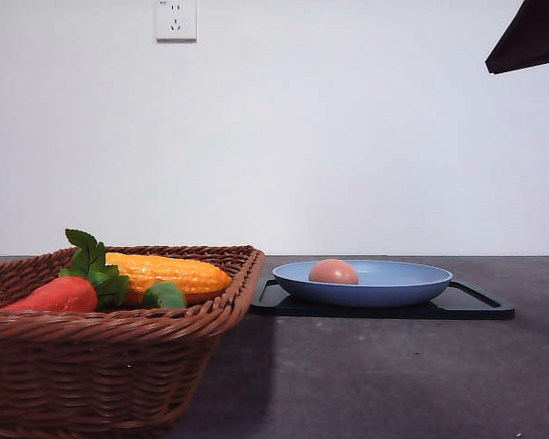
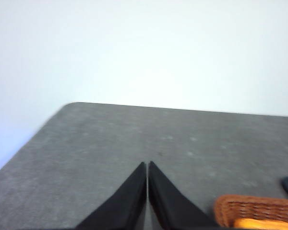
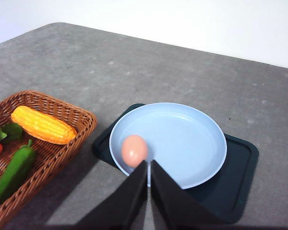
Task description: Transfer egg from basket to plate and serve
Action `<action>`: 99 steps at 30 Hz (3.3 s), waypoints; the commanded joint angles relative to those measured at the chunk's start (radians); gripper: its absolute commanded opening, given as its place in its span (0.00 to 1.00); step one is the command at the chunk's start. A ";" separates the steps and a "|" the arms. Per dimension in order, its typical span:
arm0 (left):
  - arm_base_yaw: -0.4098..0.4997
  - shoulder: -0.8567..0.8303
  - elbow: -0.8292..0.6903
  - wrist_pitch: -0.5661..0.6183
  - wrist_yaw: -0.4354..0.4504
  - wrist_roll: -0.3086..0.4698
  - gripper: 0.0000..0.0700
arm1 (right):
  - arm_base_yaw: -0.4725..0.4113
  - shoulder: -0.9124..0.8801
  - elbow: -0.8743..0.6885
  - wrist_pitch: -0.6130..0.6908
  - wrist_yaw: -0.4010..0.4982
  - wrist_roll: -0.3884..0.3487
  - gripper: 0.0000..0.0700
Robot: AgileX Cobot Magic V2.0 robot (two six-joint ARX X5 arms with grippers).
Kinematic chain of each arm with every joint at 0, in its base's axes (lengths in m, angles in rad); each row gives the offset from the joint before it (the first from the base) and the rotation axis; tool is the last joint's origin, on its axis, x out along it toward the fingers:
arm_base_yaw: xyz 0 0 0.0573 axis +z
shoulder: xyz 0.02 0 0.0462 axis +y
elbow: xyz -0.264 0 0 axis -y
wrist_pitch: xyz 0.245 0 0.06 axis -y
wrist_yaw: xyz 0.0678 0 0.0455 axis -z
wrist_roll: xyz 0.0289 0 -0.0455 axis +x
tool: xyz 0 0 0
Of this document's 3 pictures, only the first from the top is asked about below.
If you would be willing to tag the black gripper finger holding plate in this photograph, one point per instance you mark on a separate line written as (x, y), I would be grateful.
(525, 41)

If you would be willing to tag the blue plate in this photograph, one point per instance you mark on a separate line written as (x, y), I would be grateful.
(380, 284)

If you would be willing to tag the brown egg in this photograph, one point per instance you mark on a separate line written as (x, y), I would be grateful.
(333, 270)

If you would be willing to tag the brown wicker basket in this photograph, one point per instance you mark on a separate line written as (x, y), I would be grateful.
(119, 372)

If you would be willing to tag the black tray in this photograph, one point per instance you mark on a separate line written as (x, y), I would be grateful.
(460, 300)

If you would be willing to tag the yellow toy corn cob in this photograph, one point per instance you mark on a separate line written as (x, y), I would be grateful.
(141, 270)

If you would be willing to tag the green toy cucumber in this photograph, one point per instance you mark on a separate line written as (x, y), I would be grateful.
(164, 294)

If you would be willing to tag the orange toy carrot with leaves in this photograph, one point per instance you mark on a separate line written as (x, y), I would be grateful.
(89, 283)

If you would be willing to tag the white wall socket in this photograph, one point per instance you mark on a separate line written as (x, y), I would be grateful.
(176, 21)

